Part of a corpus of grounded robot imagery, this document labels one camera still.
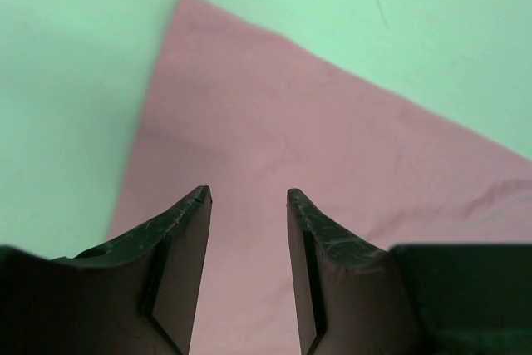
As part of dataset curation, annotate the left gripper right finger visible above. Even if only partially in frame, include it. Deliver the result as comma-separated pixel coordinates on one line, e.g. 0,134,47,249
287,188,432,354

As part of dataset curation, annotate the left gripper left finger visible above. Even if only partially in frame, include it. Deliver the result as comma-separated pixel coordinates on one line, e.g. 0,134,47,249
1,186,212,354

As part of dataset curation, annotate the pink t shirt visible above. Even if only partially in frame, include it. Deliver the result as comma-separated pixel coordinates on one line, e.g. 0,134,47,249
110,0,531,354

